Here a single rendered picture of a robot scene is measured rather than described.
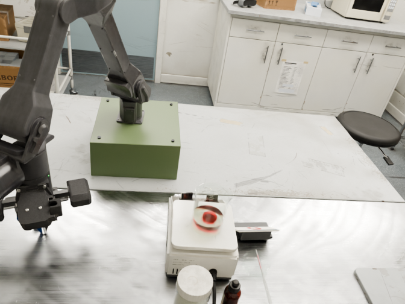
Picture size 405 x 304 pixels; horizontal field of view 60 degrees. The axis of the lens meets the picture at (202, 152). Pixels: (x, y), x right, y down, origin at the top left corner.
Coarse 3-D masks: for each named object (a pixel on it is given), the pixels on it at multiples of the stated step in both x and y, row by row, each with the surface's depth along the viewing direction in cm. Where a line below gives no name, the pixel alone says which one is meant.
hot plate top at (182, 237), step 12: (180, 204) 70; (192, 204) 70; (228, 204) 72; (180, 216) 67; (228, 216) 69; (180, 228) 65; (228, 228) 66; (180, 240) 62; (192, 240) 63; (204, 240) 63; (216, 240) 64; (228, 240) 64
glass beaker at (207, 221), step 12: (204, 192) 65; (216, 192) 65; (228, 192) 63; (204, 204) 59; (216, 204) 66; (192, 216) 63; (204, 216) 61; (216, 216) 61; (192, 228) 64; (204, 228) 62; (216, 228) 63
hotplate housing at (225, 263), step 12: (168, 204) 79; (168, 216) 73; (168, 228) 67; (168, 240) 65; (168, 252) 63; (180, 252) 62; (192, 252) 63; (204, 252) 63; (216, 252) 64; (228, 252) 64; (168, 264) 63; (180, 264) 63; (192, 264) 64; (204, 264) 64; (216, 264) 64; (228, 264) 64; (216, 276) 64; (228, 276) 66
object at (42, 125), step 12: (36, 132) 54; (48, 132) 57; (0, 144) 54; (12, 144) 55; (36, 144) 54; (0, 156) 53; (12, 156) 54; (24, 156) 53; (0, 168) 53; (12, 168) 54; (0, 180) 52; (12, 180) 54; (24, 180) 57; (0, 192) 52
